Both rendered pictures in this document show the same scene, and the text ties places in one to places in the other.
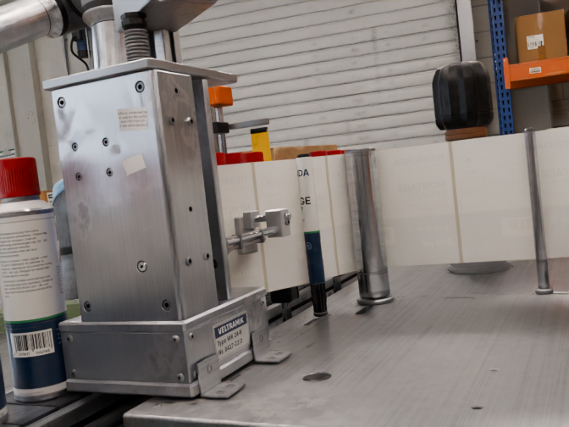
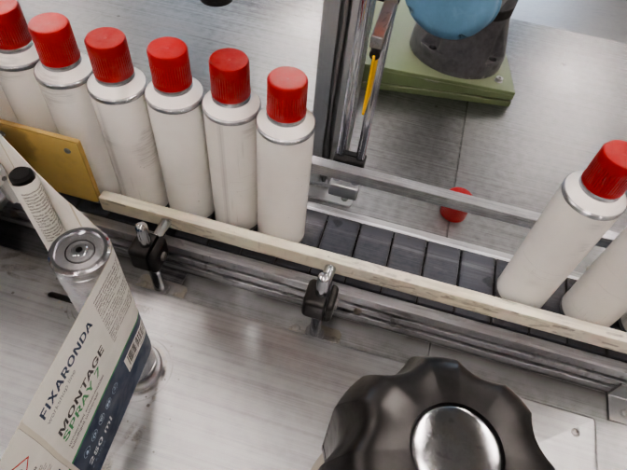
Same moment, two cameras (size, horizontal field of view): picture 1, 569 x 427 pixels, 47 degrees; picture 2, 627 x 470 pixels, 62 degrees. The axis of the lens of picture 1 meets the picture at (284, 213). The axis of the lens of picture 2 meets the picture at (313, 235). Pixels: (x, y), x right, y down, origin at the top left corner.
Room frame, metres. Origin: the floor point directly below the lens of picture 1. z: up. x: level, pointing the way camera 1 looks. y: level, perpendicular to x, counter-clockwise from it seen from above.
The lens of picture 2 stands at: (0.89, -0.31, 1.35)
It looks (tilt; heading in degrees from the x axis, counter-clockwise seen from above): 53 degrees down; 74
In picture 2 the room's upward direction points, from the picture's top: 7 degrees clockwise
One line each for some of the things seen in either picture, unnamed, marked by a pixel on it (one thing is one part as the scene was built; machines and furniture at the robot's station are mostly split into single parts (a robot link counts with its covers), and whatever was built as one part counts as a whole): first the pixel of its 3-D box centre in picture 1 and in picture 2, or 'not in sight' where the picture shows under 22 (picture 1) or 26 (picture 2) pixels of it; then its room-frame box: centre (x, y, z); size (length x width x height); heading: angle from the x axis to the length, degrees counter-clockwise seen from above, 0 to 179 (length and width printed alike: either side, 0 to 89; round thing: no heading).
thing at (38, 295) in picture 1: (30, 276); not in sight; (0.57, 0.22, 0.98); 0.05 x 0.05 x 0.20
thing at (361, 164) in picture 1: (367, 225); (113, 319); (0.80, -0.10, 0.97); 0.05 x 0.05 x 0.19
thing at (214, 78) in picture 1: (145, 80); not in sight; (0.58, 0.11, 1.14); 0.14 x 0.11 x 0.01; 154
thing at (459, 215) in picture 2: not in sight; (456, 204); (1.18, 0.08, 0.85); 0.03 x 0.03 x 0.03
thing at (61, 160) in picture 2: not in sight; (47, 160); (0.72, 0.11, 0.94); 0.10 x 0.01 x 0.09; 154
